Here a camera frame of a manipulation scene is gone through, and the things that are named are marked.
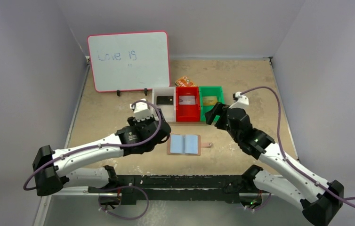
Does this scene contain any red plastic bin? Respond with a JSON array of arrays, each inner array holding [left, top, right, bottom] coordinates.
[[176, 87, 201, 122]]

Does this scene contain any white plastic bin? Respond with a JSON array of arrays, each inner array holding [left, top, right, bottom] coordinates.
[[152, 87, 176, 122]]

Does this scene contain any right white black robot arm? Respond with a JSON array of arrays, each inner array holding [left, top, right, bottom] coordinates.
[[205, 102, 344, 226]]

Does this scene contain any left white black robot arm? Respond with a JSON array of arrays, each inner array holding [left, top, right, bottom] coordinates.
[[29, 117, 171, 196]]

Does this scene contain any gold credit card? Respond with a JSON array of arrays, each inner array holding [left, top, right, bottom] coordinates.
[[202, 96, 218, 106]]

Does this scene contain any silver credit card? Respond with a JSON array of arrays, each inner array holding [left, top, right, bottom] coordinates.
[[178, 96, 196, 105]]

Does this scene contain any orange spiral notebook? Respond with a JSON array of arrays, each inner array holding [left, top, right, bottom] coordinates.
[[175, 76, 197, 87]]

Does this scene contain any pink framed whiteboard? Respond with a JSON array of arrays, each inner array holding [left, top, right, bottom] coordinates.
[[87, 31, 170, 92]]

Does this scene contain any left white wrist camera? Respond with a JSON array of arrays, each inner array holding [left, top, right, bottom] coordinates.
[[129, 102, 153, 122]]

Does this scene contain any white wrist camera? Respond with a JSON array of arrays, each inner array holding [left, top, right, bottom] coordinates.
[[229, 91, 249, 109], [129, 102, 153, 122]]

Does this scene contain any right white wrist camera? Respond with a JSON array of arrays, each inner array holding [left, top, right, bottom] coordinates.
[[229, 91, 249, 109]]

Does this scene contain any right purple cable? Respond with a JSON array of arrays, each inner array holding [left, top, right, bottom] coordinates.
[[234, 86, 355, 216]]

